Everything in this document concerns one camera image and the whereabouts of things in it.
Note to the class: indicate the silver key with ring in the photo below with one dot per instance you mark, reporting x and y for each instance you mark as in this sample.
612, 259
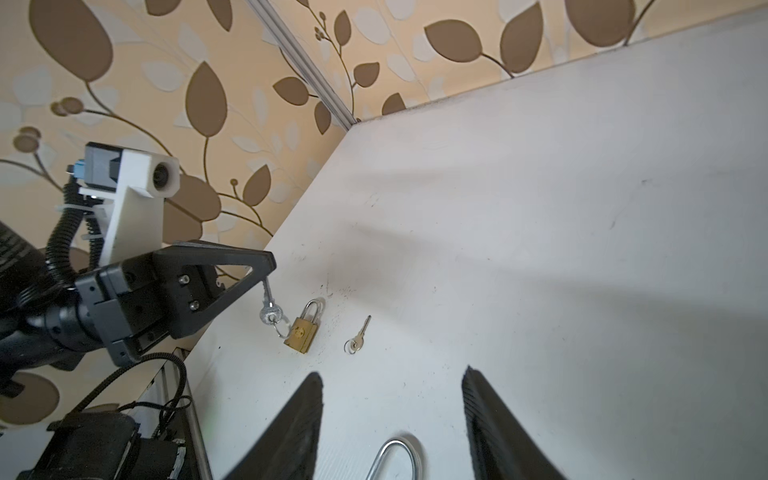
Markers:
272, 313

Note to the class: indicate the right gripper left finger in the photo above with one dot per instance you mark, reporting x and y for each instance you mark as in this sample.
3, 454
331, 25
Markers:
288, 448

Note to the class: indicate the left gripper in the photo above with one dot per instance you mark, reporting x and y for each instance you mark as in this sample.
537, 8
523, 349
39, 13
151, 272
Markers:
123, 309

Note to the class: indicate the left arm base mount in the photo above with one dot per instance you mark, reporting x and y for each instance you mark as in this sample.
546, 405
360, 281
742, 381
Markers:
108, 444

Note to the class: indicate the small silver key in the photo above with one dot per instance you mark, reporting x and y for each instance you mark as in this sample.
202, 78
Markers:
356, 343

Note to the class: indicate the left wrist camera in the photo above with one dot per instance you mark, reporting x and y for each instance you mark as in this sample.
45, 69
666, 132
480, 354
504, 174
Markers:
132, 186

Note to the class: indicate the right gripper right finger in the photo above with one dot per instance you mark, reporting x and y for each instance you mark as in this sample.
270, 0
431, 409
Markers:
499, 446

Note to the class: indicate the large brass padlock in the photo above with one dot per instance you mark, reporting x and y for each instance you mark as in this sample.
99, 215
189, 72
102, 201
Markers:
399, 454

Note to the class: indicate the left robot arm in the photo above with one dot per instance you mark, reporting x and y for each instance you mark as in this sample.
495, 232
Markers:
39, 320

